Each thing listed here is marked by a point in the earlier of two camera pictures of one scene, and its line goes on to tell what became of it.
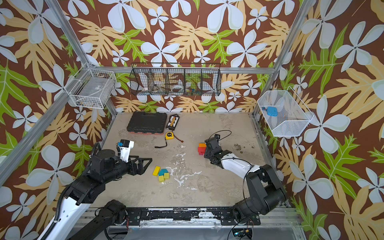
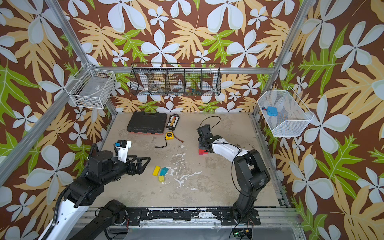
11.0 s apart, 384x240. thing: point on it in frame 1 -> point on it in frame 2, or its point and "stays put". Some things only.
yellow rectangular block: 156,170 stays put
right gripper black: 211,147 -> 204,138
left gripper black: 141,169 stays put
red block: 201,150 stays put
